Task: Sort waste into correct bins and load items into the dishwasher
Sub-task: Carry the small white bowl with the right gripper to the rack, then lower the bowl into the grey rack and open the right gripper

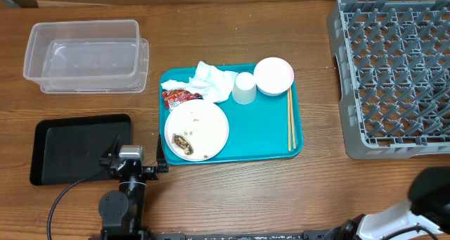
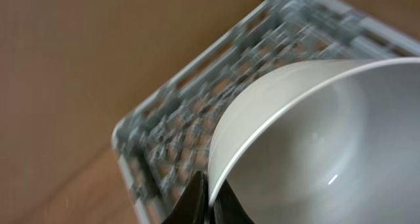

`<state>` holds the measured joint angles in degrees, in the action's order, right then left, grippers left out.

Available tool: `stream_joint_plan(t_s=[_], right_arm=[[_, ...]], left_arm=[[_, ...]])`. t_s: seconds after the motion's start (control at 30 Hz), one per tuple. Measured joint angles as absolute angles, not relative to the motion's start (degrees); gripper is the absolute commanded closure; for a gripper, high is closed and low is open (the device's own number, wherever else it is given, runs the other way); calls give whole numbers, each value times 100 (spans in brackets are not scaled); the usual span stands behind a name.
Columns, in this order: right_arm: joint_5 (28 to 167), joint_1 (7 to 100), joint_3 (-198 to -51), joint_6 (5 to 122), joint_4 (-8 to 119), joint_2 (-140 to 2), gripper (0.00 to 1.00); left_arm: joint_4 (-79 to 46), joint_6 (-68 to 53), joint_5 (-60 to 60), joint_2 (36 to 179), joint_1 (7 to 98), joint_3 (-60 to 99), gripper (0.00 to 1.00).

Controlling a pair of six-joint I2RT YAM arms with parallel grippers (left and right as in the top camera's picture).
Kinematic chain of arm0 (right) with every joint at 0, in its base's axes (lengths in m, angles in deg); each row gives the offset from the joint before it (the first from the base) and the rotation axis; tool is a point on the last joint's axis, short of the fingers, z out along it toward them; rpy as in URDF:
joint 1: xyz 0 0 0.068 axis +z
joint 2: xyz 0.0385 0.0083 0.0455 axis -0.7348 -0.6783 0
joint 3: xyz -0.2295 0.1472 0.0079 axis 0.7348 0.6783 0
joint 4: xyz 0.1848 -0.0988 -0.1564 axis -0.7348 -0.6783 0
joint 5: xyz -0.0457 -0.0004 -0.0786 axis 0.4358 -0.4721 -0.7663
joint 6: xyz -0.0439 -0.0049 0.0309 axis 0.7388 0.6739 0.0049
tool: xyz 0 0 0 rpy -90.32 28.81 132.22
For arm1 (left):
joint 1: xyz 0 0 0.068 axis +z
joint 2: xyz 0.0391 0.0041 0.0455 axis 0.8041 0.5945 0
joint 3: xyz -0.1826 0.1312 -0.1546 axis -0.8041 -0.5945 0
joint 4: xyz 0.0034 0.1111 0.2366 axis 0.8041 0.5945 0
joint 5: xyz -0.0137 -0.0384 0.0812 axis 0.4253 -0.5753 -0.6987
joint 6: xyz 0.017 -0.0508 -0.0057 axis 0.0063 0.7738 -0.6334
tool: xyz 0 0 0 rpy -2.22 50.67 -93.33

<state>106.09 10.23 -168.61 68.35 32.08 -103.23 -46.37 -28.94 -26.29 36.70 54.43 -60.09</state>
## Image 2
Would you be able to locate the grey bowl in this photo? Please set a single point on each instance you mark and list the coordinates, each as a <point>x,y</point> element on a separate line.
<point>323,141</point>

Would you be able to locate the grey dishwasher rack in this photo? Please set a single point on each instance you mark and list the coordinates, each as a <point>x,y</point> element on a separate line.
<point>162,142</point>

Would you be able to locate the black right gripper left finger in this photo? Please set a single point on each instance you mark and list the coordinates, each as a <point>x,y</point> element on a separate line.
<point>192,205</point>

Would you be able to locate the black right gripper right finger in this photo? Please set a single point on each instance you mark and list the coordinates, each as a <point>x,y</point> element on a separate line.
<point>227,208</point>

